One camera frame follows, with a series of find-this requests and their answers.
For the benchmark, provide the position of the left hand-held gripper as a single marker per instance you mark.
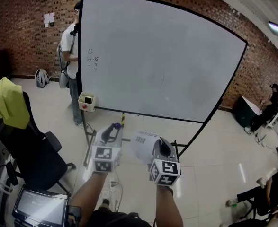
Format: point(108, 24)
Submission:
point(105, 158)

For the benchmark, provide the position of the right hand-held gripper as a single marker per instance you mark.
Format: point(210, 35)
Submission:
point(167, 171)

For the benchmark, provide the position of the blue round magnet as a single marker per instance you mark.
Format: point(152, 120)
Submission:
point(117, 126)

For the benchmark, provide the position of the white paper sheet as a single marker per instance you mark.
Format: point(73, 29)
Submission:
point(141, 150)

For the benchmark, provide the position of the whiteboard with black frame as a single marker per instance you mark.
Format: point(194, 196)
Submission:
point(153, 55)

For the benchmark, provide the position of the person's right forearm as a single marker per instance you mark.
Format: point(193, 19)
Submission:
point(168, 207)

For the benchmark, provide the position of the person's left forearm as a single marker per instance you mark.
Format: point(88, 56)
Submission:
point(89, 190)

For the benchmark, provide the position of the black-yellow striped pole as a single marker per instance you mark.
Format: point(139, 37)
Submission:
point(123, 120)

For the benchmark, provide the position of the red round magnet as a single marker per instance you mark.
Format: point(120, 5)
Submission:
point(84, 106)

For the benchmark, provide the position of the small box with red button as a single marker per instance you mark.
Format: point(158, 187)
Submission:
point(82, 102)

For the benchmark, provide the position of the white power strip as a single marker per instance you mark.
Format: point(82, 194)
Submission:
point(112, 183)
point(106, 193)

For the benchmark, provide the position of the black office chair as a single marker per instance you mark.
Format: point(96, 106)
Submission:
point(41, 162)

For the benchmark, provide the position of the person's black clothing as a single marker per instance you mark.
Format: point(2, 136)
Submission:
point(115, 219)

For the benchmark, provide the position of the dark green box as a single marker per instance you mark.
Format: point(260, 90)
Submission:
point(244, 112)

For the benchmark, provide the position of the grey backpack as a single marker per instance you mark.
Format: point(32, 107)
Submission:
point(42, 78)

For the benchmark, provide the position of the black tablet screen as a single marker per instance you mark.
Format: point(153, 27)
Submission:
point(41, 207)

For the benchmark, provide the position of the yellow-green cloth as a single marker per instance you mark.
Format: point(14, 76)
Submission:
point(9, 103)

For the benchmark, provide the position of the dark brown cabinet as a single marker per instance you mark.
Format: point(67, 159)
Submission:
point(1, 63)

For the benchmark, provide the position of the white taped sheets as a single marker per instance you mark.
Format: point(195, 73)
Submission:
point(49, 18)

